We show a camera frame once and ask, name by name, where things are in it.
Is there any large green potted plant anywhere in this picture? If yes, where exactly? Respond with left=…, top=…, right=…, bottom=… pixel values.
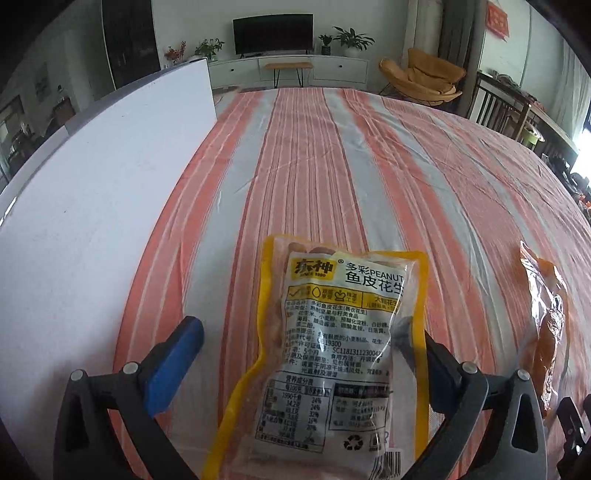
left=332, top=26, right=376, bottom=58

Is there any white curtain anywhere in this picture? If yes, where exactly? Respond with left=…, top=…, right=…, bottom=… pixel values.
left=549, top=46, right=587, bottom=134

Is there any orange striped tablecloth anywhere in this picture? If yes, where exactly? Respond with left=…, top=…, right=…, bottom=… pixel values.
left=113, top=88, right=591, bottom=480

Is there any white tower air conditioner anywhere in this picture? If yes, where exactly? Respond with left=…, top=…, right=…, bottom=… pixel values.
left=409, top=0, right=446, bottom=51

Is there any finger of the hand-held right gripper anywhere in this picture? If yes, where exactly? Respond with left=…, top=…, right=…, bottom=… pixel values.
left=556, top=396, right=591, bottom=462

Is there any wooden side table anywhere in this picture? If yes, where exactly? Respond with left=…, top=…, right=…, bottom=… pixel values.
left=468, top=71, right=578, bottom=153

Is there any green plant in white vase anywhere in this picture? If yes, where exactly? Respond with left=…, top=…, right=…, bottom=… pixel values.
left=194, top=38, right=225, bottom=63

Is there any white television cabinet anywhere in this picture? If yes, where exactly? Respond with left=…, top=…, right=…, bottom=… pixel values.
left=208, top=54, right=370, bottom=90

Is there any orange lounge chair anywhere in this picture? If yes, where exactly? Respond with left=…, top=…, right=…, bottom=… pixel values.
left=379, top=47, right=467, bottom=104

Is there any grey curtain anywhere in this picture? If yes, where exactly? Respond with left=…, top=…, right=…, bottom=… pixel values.
left=438, top=0, right=485, bottom=70

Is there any wooden stool with metal legs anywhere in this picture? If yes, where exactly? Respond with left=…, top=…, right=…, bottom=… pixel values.
left=263, top=62, right=315, bottom=88

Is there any black television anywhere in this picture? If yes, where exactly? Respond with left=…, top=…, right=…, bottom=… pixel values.
left=232, top=15, right=315, bottom=56

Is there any orange clear snack packet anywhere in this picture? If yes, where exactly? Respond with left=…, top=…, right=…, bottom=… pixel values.
left=519, top=240, right=571, bottom=418

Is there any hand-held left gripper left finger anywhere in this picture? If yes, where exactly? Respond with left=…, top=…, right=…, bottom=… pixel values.
left=54, top=316, right=205, bottom=480

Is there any white board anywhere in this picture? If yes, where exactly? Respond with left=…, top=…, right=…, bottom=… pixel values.
left=0, top=58, right=218, bottom=444

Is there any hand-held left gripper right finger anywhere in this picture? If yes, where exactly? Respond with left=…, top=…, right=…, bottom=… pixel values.
left=422, top=332, right=548, bottom=480

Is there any yellow-edged clear snack packet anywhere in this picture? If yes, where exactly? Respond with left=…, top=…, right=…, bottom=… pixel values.
left=202, top=234, right=430, bottom=480

